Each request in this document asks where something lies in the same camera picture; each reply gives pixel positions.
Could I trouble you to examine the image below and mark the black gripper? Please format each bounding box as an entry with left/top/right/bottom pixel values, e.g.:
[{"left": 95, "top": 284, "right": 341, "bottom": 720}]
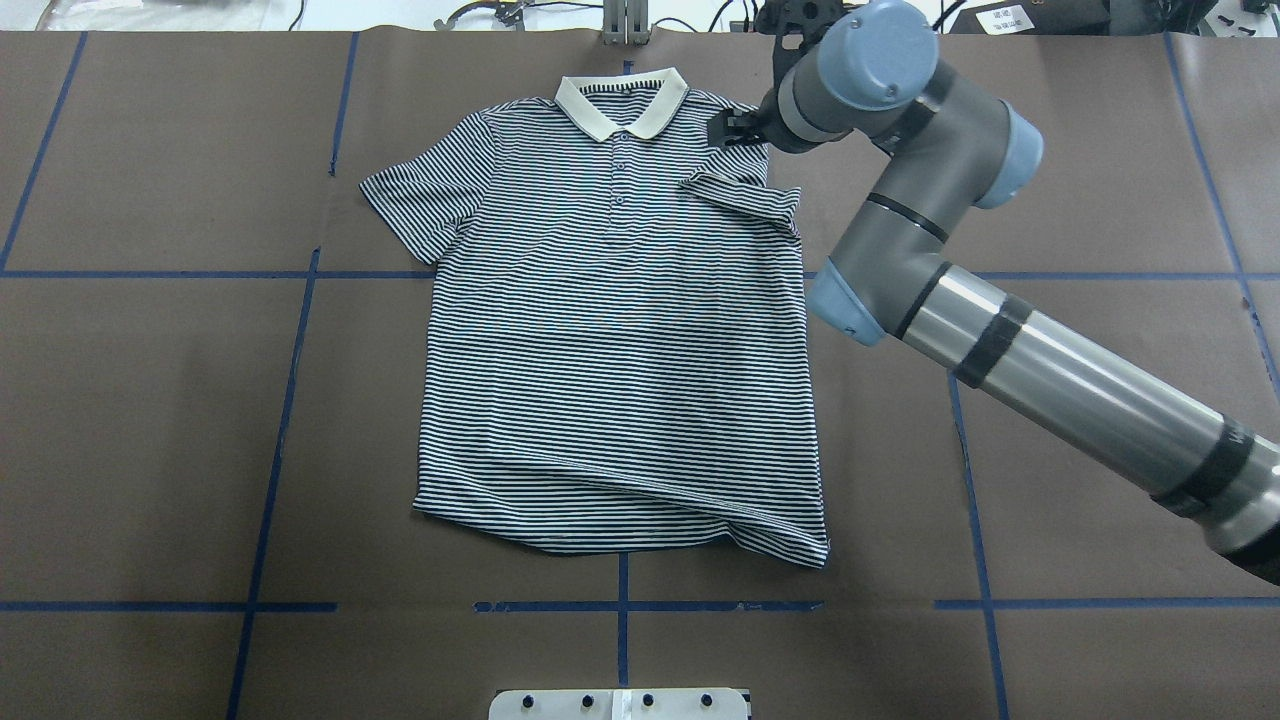
[{"left": 707, "top": 108, "right": 768, "bottom": 149}]

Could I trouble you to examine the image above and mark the aluminium frame post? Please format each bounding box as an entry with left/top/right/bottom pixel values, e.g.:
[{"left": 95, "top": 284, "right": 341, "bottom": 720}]
[{"left": 600, "top": 0, "right": 652, "bottom": 46}]

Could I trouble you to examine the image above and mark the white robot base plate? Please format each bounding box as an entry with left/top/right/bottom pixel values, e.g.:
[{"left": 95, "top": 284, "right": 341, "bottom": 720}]
[{"left": 488, "top": 687, "right": 753, "bottom": 719}]

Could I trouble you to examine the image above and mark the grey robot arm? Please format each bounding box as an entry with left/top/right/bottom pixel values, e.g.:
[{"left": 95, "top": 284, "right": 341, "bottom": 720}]
[{"left": 762, "top": 1, "right": 1277, "bottom": 598}]

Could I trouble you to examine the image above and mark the navy white striped polo shirt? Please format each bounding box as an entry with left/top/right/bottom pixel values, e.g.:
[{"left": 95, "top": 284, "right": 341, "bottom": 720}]
[{"left": 358, "top": 68, "right": 829, "bottom": 568}]

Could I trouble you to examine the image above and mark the blue tape grid line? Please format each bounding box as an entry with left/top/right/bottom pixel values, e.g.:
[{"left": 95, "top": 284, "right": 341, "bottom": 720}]
[{"left": 224, "top": 29, "right": 362, "bottom": 719}]

